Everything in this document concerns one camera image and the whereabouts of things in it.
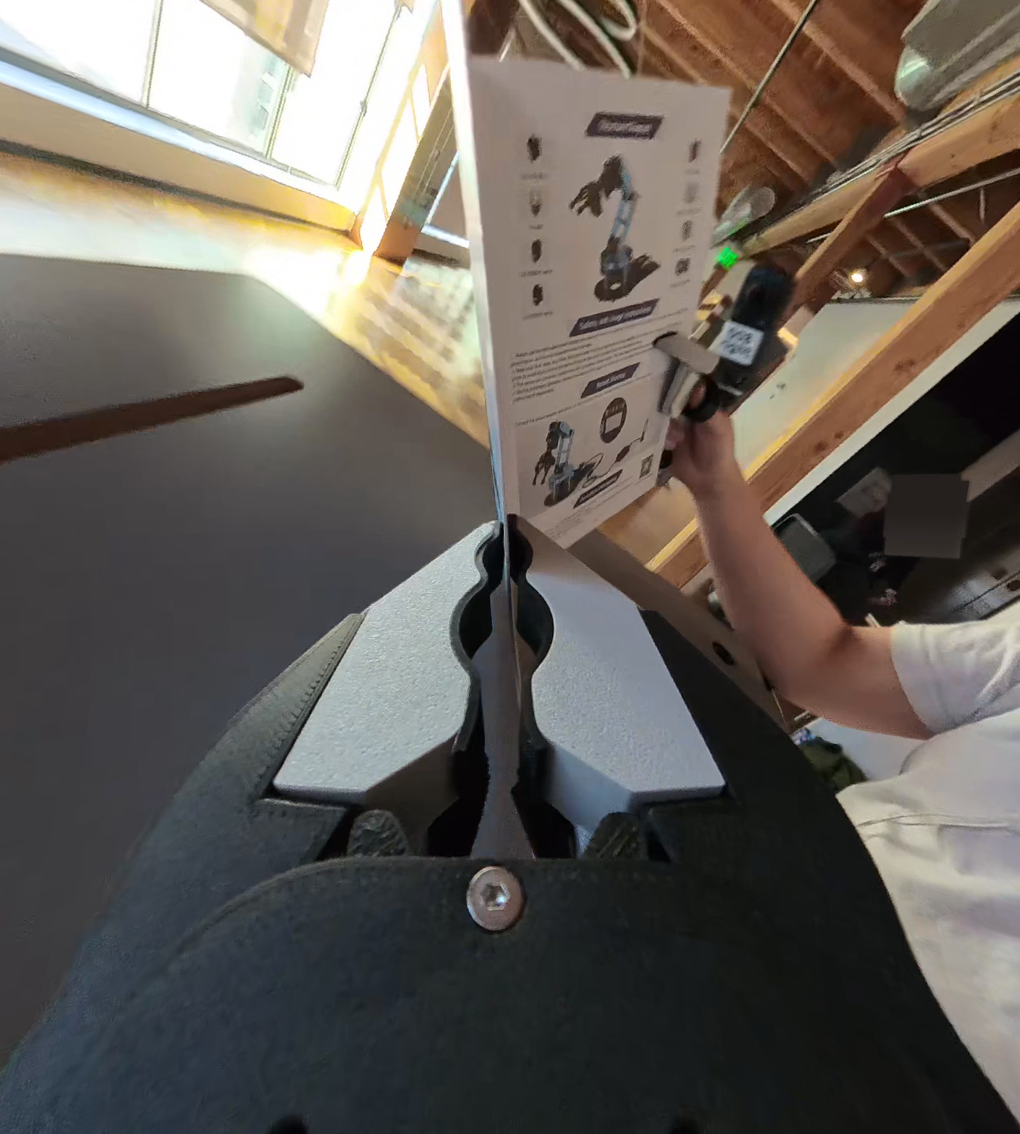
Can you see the dark grey desk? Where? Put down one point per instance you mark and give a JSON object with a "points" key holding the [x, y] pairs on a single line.
{"points": [[164, 620]]}

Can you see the person's right forearm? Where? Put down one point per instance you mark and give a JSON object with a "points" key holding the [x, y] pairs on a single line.
{"points": [[784, 602]]}

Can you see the large glass window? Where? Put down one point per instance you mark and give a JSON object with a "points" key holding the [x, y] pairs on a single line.
{"points": [[164, 62]]}

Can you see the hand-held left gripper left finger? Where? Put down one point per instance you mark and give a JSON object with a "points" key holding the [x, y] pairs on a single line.
{"points": [[368, 709]]}

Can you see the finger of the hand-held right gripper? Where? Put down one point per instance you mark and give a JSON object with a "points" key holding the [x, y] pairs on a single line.
{"points": [[678, 390], [687, 353]]}

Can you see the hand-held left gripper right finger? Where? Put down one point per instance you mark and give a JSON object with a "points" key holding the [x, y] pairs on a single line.
{"points": [[625, 709]]}

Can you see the round metal ventilation duct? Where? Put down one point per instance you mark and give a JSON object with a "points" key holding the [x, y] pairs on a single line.
{"points": [[744, 213]]}

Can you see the large metal ventilation duct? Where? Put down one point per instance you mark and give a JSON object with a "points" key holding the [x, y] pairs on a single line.
{"points": [[979, 44]]}

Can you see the robot arm instruction booklet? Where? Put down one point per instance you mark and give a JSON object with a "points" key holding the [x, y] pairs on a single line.
{"points": [[563, 266]]}

